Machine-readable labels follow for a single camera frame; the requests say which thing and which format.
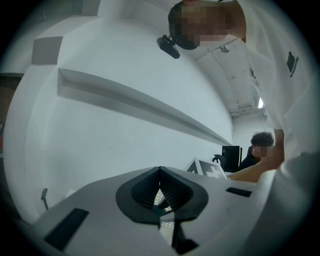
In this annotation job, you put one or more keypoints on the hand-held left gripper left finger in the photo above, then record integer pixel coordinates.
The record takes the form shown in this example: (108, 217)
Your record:
(100, 225)

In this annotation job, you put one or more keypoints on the black office chair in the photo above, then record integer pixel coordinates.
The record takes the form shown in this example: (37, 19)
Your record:
(219, 159)

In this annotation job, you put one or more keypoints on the black head-mounted camera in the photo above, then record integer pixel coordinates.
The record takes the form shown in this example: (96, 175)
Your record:
(168, 47)

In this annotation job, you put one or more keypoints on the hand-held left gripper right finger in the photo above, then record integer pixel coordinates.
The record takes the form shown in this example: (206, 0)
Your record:
(220, 220)

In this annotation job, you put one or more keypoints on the person's white t-shirt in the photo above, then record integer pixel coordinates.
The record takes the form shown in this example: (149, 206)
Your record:
(277, 65)

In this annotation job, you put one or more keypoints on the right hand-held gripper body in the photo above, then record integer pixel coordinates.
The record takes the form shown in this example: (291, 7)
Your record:
(208, 168)

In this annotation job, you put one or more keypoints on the black stand with round head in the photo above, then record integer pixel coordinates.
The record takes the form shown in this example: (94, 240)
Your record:
(44, 196)

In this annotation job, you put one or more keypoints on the white ceiling conduit pipe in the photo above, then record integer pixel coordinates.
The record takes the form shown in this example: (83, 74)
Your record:
(235, 87)

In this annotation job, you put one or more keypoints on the person's head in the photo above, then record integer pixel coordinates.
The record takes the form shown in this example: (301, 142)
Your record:
(207, 22)

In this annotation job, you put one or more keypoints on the person's right forearm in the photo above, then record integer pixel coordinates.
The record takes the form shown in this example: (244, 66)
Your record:
(252, 173)

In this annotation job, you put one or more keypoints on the black computer monitor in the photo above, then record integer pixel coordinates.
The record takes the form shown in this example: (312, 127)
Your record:
(231, 158)

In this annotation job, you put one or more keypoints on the round ceiling smoke detector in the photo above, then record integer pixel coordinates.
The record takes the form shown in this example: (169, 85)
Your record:
(224, 48)

